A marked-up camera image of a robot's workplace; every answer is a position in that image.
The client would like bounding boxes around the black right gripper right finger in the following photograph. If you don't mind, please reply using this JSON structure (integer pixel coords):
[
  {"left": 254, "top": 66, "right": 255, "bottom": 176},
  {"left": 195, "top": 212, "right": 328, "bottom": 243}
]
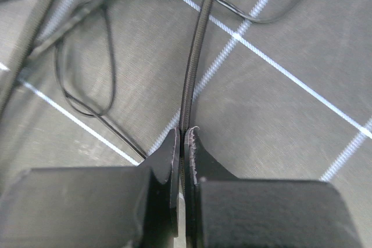
[{"left": 183, "top": 128, "right": 362, "bottom": 247}]

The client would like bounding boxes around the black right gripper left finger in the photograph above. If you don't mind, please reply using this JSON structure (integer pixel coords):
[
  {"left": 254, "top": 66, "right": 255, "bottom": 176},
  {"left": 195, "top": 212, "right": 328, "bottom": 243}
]
[{"left": 1, "top": 129, "right": 180, "bottom": 247}]

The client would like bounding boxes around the black grid mat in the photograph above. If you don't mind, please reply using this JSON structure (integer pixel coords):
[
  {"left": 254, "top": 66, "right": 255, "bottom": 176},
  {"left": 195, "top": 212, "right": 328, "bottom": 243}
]
[{"left": 1, "top": 0, "right": 371, "bottom": 247}]

